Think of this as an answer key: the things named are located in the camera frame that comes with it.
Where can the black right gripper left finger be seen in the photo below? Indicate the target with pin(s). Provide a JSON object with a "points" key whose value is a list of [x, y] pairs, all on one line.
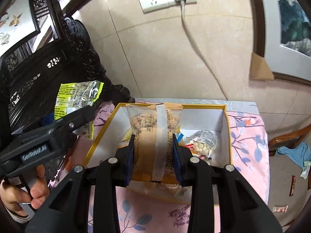
{"points": [[111, 173]]}

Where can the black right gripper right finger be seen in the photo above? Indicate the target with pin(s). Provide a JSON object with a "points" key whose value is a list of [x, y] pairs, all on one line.
{"points": [[194, 172]]}

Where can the clear white-ball snack bag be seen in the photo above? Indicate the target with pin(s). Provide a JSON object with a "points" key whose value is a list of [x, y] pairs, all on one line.
{"points": [[202, 144]]}

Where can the tan taped cookie bag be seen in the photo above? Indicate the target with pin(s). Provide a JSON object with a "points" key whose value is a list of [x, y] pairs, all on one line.
{"points": [[153, 174]]}

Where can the green peanut snack bag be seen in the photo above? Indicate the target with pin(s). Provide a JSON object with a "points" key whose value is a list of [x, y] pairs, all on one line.
{"points": [[75, 96]]}

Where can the person's left hand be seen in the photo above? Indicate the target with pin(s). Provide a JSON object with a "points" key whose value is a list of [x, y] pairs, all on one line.
{"points": [[11, 196]]}

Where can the yellow cardboard box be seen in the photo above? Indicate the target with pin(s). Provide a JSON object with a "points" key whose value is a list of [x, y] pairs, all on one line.
{"points": [[204, 128]]}

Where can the pink floral tablecloth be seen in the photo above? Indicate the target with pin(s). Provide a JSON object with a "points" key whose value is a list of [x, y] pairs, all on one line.
{"points": [[142, 207]]}

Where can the red-white wrapper on chair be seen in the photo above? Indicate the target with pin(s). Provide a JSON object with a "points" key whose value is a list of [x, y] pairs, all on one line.
{"points": [[282, 209]]}

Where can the wooden chair with grey seat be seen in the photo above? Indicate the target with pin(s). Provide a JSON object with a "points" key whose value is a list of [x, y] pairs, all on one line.
{"points": [[281, 170]]}

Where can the dark carved wooden furniture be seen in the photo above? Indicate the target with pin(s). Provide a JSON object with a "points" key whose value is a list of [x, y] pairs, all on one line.
{"points": [[30, 81]]}

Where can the dark red wrapper on chair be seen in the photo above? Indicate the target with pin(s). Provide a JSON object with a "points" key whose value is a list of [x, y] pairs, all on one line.
{"points": [[292, 187]]}

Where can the blue cloth on chair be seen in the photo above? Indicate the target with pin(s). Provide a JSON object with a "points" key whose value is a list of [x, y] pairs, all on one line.
{"points": [[298, 155]]}

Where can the cardboard corner protector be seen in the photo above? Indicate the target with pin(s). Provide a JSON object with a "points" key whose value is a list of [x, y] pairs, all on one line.
{"points": [[259, 69]]}

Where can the framed bird painting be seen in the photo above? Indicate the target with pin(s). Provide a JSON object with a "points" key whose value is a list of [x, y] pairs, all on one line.
{"points": [[18, 24]]}

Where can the framed landscape painting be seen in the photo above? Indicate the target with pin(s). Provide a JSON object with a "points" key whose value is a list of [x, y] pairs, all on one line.
{"points": [[281, 34]]}

